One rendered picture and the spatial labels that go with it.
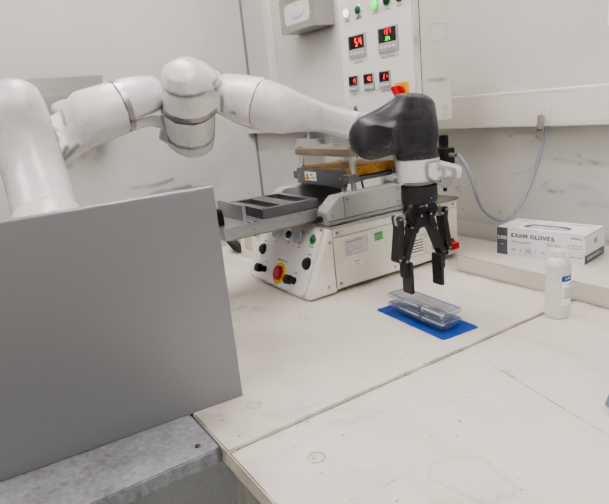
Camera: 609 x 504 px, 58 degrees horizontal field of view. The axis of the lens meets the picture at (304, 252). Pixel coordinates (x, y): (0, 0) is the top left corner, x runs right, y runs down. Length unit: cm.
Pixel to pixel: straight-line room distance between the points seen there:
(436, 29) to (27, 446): 134
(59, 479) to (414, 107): 88
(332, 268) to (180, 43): 181
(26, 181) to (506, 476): 89
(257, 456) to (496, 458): 33
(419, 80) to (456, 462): 105
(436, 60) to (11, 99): 105
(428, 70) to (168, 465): 118
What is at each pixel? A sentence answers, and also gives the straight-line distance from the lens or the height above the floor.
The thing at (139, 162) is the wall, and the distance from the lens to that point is 285.
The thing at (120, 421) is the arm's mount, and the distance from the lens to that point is 96.
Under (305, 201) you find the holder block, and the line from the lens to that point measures 143.
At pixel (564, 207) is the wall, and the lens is 174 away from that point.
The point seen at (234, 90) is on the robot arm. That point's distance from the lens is 122.
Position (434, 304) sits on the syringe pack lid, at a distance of 122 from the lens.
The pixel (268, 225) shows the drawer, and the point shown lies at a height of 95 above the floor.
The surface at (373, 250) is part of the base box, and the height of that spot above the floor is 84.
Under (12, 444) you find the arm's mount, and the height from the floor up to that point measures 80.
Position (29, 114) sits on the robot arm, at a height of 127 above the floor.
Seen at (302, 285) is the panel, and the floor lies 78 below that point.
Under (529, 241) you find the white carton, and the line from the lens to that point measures 153.
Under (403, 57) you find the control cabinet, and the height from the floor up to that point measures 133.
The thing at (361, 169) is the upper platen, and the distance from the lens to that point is 153.
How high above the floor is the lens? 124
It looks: 15 degrees down
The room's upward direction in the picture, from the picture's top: 6 degrees counter-clockwise
